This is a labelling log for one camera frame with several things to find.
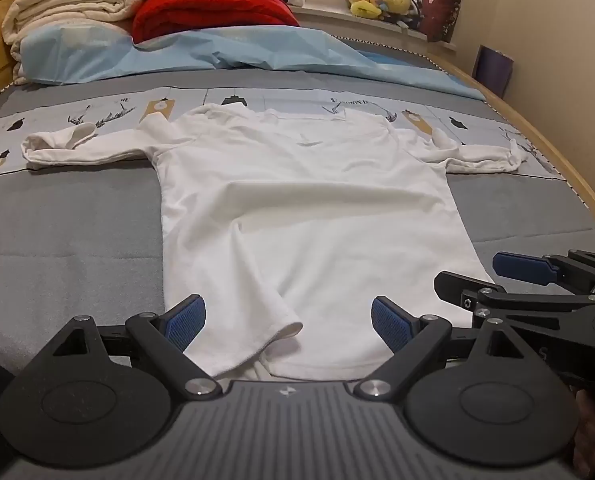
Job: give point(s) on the white long-sleeved shirt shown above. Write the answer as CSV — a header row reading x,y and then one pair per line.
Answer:
x,y
302,220

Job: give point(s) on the cream folded blanket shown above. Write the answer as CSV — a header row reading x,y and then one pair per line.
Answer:
x,y
67,5

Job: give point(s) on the light blue duvet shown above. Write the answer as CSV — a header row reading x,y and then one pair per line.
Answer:
x,y
202,50

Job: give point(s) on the grey printed bed sheet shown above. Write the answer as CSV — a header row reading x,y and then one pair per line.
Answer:
x,y
67,240

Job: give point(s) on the red quilt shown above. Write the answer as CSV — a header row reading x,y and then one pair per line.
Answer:
x,y
212,10

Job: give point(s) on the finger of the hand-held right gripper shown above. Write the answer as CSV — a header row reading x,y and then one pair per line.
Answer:
x,y
522,267
457,285

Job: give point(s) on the yellow bear plush toy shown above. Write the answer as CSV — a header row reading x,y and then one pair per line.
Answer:
x,y
393,0

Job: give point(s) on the dark red cushion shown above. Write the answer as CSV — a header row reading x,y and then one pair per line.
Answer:
x,y
442,12

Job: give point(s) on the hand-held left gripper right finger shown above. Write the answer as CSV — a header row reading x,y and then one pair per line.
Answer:
x,y
390,322

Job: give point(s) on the white windowsill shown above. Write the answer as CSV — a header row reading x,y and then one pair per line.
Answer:
x,y
327,17

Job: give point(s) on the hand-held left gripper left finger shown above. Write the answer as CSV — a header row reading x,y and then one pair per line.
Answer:
x,y
187,322

